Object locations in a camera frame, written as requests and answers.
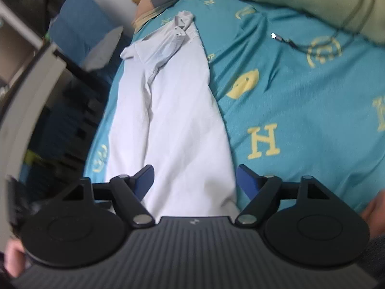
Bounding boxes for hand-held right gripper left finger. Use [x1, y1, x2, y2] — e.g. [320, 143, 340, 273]
[60, 164, 156, 228]

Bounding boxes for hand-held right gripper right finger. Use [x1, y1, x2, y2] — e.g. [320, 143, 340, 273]
[235, 164, 331, 226]

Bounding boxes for white shirt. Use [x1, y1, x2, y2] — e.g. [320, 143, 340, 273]
[107, 10, 241, 217]

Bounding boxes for person's right hand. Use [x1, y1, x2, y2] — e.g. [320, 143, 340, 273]
[361, 197, 385, 240]

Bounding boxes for teal printed bed sheet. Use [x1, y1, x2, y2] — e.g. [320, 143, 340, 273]
[84, 0, 385, 217]

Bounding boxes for grey cloth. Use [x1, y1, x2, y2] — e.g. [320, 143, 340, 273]
[83, 26, 125, 72]

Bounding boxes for blue cushion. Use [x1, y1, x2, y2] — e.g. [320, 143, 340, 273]
[49, 0, 133, 77]

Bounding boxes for tan and grey pillow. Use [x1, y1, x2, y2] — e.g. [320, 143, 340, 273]
[132, 0, 217, 32]

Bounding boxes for black charging cable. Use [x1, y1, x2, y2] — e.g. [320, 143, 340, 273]
[271, 0, 373, 53]

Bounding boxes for white shelf frame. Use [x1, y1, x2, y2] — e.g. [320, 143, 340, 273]
[0, 0, 66, 238]

